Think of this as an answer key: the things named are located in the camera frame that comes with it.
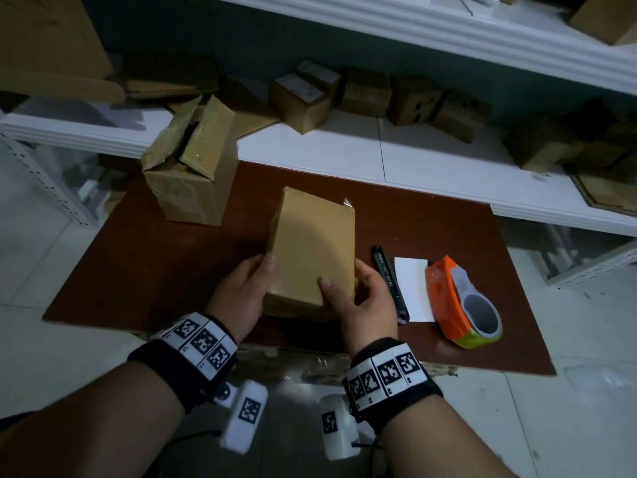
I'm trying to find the person's left hand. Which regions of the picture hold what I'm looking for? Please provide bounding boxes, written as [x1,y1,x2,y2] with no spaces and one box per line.
[206,252,277,344]

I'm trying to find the right black marker wristband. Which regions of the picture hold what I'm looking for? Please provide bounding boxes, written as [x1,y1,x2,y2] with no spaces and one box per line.
[342,337,444,434]

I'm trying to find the flat cardboard sheet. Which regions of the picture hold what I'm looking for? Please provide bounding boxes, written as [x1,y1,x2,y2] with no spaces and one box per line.
[218,82,281,140]

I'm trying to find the white paper sheet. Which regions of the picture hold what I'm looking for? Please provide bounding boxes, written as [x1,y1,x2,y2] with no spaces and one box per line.
[393,257,437,323]

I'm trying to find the taped cardboard box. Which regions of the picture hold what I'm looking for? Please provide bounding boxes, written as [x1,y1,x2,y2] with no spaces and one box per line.
[141,94,239,227]

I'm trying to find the folded flat cardboard box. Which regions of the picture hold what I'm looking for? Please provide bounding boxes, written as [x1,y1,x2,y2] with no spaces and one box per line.
[117,56,220,99]

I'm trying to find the green utility knife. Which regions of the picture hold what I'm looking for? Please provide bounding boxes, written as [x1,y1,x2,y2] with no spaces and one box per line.
[370,245,410,325]

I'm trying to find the small white-labelled cardboard box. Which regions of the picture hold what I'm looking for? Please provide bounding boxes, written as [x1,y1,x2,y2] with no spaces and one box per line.
[294,59,343,93]
[269,73,333,135]

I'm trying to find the white metal shelf unit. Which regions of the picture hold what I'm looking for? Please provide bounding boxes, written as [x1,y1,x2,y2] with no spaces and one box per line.
[0,0,637,289]

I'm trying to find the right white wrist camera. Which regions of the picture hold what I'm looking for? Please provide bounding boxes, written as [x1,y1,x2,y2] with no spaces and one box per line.
[318,394,362,461]

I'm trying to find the person's right forearm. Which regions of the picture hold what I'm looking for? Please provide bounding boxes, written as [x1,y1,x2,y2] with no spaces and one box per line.
[383,395,518,478]

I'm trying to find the small cardboard box dark holes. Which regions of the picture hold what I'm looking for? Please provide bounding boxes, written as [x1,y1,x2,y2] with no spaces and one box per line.
[388,76,445,127]

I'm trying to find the big open-flap cardboard box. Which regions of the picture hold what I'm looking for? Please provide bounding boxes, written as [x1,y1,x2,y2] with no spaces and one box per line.
[569,0,637,46]

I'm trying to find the orange tape dispenser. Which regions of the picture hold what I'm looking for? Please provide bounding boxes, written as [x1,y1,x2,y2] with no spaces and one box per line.
[424,255,504,350]

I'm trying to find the black marker wristband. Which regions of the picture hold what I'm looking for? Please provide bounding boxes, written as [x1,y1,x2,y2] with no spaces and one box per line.
[342,337,444,434]
[127,311,239,413]

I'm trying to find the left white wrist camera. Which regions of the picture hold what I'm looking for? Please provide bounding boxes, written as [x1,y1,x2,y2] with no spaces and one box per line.
[220,379,269,455]

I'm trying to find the medium cardboard box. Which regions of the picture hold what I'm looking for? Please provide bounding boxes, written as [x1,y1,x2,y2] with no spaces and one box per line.
[505,116,573,173]

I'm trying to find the person's left forearm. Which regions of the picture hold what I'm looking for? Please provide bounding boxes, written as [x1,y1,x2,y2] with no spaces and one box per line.
[0,360,185,478]

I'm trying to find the large flat cardboard box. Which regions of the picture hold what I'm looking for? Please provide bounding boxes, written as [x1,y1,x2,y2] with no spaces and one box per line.
[0,0,126,104]

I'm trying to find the flat cardboard stack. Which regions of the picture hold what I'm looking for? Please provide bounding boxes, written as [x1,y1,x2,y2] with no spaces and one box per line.
[569,169,637,214]

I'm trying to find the person's right hand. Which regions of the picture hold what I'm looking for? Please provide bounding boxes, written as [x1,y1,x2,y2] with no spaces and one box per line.
[318,258,399,357]

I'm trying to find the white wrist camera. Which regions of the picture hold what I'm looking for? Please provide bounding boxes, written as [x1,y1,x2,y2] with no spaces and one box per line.
[318,394,362,461]
[220,379,269,455]

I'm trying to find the left black marker wristband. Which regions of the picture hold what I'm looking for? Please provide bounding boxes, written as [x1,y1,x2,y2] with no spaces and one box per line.
[127,311,239,413]

